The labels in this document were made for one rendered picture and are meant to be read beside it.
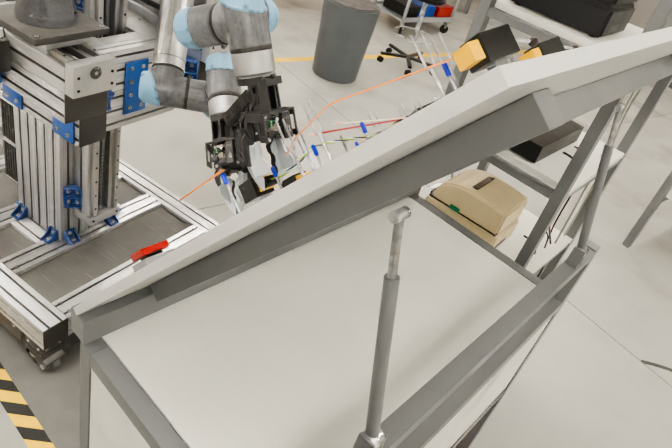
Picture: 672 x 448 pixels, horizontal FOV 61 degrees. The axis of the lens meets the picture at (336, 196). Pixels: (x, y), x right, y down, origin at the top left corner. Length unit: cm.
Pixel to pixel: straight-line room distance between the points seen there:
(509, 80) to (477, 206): 161
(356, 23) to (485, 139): 400
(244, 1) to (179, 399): 75
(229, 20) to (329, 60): 369
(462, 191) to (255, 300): 93
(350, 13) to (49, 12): 313
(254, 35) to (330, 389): 74
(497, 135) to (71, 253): 198
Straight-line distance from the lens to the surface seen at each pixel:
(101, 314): 127
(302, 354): 133
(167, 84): 140
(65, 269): 232
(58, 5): 170
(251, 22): 103
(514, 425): 256
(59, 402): 221
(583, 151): 176
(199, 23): 109
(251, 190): 114
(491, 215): 203
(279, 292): 145
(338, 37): 463
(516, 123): 59
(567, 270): 159
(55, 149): 219
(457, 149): 63
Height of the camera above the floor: 179
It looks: 33 degrees down
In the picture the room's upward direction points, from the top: 17 degrees clockwise
